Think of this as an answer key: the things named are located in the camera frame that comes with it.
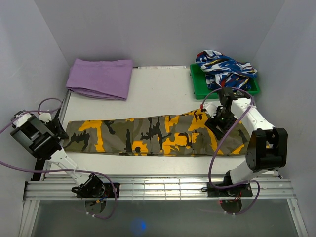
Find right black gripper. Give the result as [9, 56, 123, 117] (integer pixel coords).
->
[204, 108, 237, 141]

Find camouflage cargo trousers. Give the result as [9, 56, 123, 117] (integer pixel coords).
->
[63, 109, 250, 156]

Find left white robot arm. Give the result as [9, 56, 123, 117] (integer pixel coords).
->
[10, 111, 105, 198]

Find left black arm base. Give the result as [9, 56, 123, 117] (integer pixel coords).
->
[71, 182, 120, 198]

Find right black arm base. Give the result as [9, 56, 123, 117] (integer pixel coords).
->
[201, 183, 253, 198]

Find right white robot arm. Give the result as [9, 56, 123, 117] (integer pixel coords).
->
[200, 87, 288, 196]

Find folded purple trousers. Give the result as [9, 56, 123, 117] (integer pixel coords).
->
[66, 59, 133, 100]

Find green plastic bin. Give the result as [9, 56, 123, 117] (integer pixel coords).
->
[190, 64, 260, 100]

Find blue white patterned garment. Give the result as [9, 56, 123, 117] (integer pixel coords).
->
[195, 50, 257, 90]

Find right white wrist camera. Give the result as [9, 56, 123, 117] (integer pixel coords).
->
[200, 102, 218, 118]

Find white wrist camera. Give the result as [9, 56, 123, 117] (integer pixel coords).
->
[200, 102, 218, 118]
[39, 112, 52, 123]

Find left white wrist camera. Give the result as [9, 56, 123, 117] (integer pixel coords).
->
[39, 112, 52, 123]

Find aluminium front rail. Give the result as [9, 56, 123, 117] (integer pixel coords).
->
[24, 175, 296, 201]

